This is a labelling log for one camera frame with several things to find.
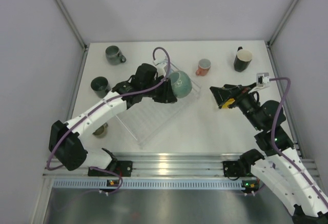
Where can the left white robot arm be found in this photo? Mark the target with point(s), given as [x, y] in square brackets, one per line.
[68, 139]

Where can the dark green cup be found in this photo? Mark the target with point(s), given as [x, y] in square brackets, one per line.
[100, 86]

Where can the perforated cable duct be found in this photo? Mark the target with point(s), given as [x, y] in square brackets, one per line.
[149, 184]

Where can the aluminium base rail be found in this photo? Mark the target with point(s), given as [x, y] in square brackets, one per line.
[173, 165]

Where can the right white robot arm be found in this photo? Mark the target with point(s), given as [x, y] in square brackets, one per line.
[276, 163]

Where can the black mug white interior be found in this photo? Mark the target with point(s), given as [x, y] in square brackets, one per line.
[242, 60]

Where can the olive beige small mug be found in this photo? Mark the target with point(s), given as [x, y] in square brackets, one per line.
[101, 132]

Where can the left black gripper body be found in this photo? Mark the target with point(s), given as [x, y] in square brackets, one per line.
[159, 93]

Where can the aluminium frame post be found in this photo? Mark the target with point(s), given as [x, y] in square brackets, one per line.
[64, 11]
[282, 22]

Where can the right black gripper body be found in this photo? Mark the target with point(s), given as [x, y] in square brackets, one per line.
[244, 100]

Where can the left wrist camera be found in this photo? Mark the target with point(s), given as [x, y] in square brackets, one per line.
[161, 66]

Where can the left aluminium frame post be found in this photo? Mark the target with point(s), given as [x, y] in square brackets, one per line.
[64, 11]

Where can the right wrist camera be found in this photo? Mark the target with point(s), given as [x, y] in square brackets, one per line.
[262, 80]

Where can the right aluminium frame post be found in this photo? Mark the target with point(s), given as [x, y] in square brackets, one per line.
[282, 22]

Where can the dark grey glazed mug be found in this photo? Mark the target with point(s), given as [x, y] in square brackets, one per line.
[114, 55]

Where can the yellow enamel mug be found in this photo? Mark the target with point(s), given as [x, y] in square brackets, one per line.
[226, 104]

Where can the teal speckled ceramic mug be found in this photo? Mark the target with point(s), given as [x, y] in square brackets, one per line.
[181, 84]

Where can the pink coral mug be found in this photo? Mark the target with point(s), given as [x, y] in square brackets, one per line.
[204, 66]

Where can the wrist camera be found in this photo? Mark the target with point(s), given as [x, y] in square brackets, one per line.
[262, 80]
[161, 66]

